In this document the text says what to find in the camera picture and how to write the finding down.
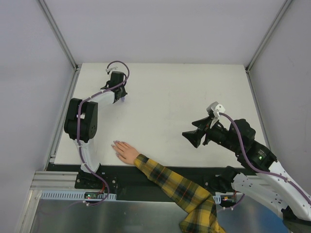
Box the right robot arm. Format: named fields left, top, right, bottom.
left=182, top=116, right=311, bottom=233

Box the yellow plaid sleeve forearm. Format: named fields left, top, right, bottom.
left=134, top=154, right=225, bottom=233

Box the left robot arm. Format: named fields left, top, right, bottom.
left=64, top=71, right=128, bottom=189

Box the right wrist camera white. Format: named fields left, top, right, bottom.
left=207, top=102, right=225, bottom=128

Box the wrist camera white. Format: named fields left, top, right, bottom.
left=105, top=67, right=118, bottom=74
left=207, top=102, right=225, bottom=128

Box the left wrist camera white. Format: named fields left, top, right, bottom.
left=105, top=67, right=118, bottom=74

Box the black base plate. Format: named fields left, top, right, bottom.
left=47, top=164, right=234, bottom=202

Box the left aluminium frame post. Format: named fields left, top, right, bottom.
left=36, top=0, right=79, bottom=71

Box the aluminium frame post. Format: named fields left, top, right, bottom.
left=245, top=0, right=294, bottom=74
left=36, top=0, right=79, bottom=71

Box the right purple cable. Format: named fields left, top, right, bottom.
left=217, top=113, right=311, bottom=212

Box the white cable duct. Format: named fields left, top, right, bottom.
left=41, top=191, right=117, bottom=201

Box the right aluminium frame post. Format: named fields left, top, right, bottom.
left=245, top=0, right=294, bottom=74

